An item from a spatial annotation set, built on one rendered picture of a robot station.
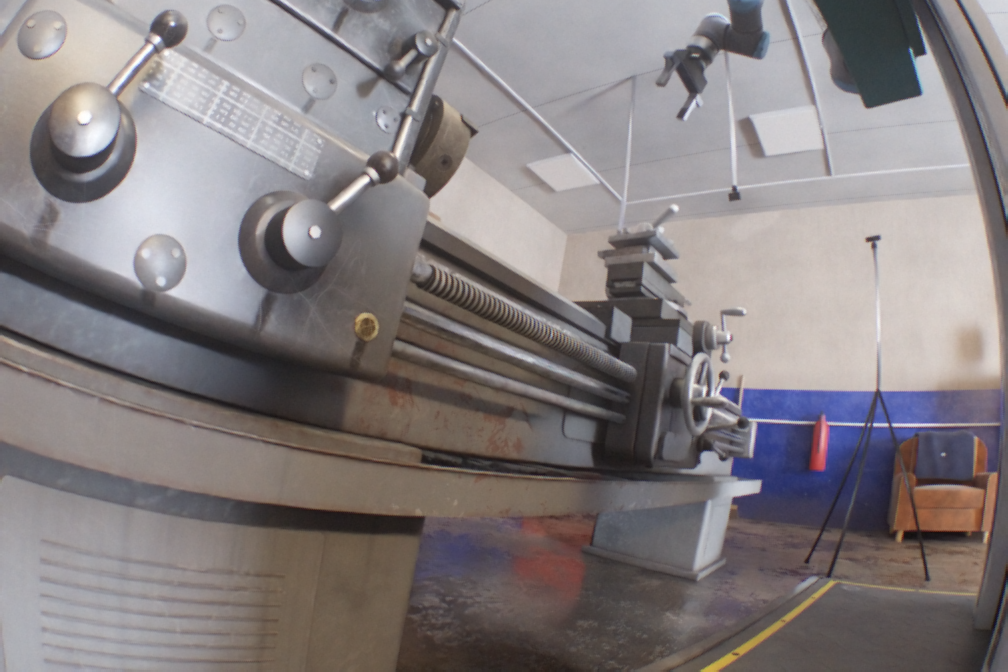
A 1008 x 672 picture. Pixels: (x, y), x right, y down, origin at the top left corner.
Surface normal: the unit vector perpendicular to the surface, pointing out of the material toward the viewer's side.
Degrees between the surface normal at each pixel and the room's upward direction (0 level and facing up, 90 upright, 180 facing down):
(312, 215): 90
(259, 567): 90
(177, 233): 90
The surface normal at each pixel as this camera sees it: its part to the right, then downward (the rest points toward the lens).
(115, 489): 0.75, -0.04
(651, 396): -0.63, -0.33
